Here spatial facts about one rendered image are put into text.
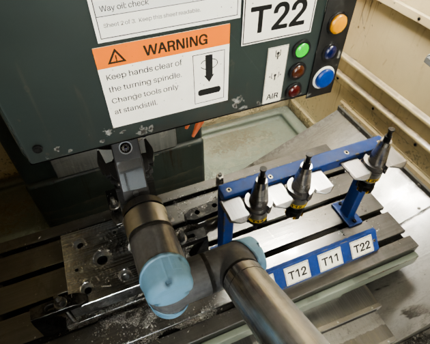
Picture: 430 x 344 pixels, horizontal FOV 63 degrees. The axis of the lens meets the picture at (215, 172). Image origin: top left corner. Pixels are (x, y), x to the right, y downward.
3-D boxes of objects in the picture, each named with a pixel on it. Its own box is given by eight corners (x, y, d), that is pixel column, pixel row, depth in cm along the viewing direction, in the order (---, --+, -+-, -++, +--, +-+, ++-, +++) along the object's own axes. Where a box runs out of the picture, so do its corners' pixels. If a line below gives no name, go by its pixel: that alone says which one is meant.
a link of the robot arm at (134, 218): (123, 228, 54) (175, 212, 56) (117, 206, 57) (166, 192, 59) (132, 253, 60) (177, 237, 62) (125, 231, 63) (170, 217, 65)
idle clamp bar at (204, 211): (259, 204, 119) (261, 192, 115) (189, 234, 112) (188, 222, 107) (251, 194, 122) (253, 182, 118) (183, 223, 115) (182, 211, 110)
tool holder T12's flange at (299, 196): (306, 181, 87) (308, 174, 85) (317, 199, 83) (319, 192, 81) (282, 185, 86) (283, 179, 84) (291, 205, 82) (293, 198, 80)
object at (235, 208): (253, 220, 78) (254, 218, 77) (231, 227, 77) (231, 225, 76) (240, 196, 82) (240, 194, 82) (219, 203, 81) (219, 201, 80)
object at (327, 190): (336, 190, 84) (338, 188, 83) (318, 197, 82) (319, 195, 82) (320, 170, 88) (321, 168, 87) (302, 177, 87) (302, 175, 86)
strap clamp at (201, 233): (209, 255, 106) (208, 227, 95) (166, 270, 103) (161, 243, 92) (205, 246, 109) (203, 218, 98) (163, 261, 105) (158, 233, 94)
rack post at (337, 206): (362, 223, 114) (396, 158, 93) (349, 228, 113) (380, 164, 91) (343, 201, 121) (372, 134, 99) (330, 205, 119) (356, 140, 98)
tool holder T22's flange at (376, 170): (375, 155, 93) (378, 149, 91) (391, 171, 89) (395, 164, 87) (355, 163, 91) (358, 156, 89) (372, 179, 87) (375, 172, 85)
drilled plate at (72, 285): (183, 277, 97) (182, 268, 94) (76, 317, 90) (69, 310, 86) (160, 214, 112) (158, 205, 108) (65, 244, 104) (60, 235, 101)
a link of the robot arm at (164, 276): (149, 317, 54) (141, 294, 47) (132, 256, 60) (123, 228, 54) (198, 297, 56) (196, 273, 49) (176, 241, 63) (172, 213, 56)
